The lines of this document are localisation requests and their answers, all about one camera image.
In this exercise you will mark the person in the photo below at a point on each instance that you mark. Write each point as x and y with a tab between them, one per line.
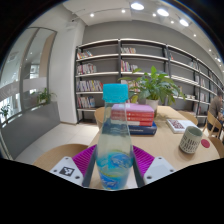
216	106

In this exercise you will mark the red book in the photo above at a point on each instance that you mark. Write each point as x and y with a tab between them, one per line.
141	122
140	115

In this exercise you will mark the small green potted plant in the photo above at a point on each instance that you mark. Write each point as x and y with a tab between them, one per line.
44	96
5	110

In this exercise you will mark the pale green patterned mug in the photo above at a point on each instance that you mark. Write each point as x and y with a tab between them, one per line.
190	140

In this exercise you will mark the grey bookshelf unit with books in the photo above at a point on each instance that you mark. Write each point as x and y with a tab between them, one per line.
100	66

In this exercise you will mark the pink book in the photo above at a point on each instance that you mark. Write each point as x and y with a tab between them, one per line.
140	107

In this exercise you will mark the clear bottle with turquoise cap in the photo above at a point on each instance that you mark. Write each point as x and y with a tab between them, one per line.
114	143

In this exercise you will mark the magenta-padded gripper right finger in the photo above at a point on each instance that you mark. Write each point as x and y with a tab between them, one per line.
158	168

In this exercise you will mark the green potted plant, white pot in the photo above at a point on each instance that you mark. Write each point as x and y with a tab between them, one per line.
155	86

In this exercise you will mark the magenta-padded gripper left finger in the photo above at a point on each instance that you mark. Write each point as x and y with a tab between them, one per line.
66	170

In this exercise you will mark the white booklet with red pattern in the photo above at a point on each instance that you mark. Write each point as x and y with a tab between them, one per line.
178	125

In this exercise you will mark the group of round ceiling lights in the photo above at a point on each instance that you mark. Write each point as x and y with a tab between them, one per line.
162	12

